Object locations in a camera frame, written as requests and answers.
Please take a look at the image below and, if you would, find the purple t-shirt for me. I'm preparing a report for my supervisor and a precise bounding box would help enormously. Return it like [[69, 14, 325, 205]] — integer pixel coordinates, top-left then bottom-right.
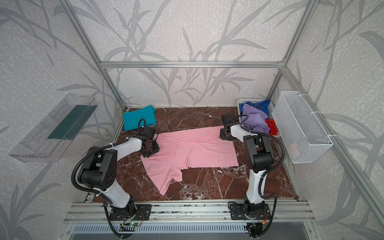
[[241, 104, 270, 134]]

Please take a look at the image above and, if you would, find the pink t-shirt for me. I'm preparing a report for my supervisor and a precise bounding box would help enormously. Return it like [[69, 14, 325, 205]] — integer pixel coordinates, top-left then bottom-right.
[[141, 126, 239, 195]]

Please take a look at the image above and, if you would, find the white plastic laundry basket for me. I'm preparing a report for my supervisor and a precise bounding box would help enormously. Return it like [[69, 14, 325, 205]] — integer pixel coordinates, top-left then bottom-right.
[[237, 99, 281, 137]]

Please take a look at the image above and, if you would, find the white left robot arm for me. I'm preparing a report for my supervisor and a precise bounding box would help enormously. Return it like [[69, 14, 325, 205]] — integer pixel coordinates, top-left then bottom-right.
[[71, 127, 160, 221]]

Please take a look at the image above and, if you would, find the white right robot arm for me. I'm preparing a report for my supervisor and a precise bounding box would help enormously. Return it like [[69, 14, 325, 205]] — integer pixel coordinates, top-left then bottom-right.
[[220, 114, 277, 224]]

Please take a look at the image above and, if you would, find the folded teal t-shirt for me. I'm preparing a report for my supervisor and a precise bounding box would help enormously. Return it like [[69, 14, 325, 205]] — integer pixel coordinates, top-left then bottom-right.
[[123, 106, 157, 131]]

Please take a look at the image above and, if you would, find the blue t-shirt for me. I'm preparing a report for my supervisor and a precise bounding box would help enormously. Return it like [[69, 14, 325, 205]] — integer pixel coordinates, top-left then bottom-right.
[[238, 99, 273, 117]]

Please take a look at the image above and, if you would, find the red t-shirt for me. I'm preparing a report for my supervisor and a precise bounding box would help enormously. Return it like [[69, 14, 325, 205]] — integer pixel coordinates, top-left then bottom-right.
[[265, 119, 279, 136]]

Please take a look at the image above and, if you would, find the green circuit board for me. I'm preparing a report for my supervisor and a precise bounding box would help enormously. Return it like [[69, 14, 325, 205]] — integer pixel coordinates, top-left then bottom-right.
[[120, 222, 142, 232]]

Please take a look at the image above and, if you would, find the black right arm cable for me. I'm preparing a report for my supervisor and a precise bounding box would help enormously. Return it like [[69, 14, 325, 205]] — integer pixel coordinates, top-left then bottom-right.
[[236, 114, 286, 238]]

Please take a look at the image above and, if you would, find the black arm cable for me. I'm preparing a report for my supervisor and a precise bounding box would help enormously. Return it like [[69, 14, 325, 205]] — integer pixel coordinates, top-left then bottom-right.
[[236, 114, 286, 238], [71, 118, 148, 239]]

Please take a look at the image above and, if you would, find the white wire mesh basket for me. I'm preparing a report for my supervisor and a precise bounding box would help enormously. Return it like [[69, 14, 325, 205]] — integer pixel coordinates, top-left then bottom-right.
[[272, 91, 334, 164]]

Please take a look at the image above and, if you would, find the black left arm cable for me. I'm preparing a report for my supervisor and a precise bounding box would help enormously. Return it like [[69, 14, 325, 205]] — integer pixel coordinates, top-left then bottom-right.
[[71, 118, 148, 239]]

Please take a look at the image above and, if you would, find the clear acrylic wall shelf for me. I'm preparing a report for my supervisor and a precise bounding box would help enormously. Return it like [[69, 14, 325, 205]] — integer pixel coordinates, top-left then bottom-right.
[[9, 94, 98, 163]]

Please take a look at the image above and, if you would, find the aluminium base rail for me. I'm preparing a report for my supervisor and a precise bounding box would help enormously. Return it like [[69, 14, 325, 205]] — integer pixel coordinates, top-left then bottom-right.
[[56, 199, 323, 240]]

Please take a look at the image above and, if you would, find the aluminium cage frame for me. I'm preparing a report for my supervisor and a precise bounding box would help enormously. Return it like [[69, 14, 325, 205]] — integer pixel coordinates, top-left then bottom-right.
[[58, 0, 384, 240]]

